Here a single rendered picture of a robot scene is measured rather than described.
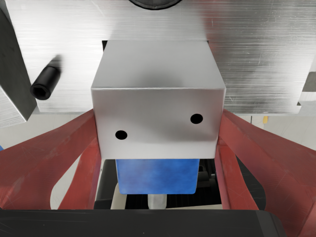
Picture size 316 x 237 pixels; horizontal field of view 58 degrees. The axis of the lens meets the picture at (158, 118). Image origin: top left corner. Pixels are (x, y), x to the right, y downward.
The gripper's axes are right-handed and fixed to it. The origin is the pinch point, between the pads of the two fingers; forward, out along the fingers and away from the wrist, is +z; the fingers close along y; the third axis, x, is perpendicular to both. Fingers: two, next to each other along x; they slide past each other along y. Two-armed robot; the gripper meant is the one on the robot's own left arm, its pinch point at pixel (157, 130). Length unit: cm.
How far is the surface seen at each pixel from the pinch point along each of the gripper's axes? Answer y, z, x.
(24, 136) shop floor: 64, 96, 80
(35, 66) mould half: 6.5, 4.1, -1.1
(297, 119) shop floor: -64, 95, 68
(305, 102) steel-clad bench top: -14.1, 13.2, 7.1
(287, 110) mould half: -7.6, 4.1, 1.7
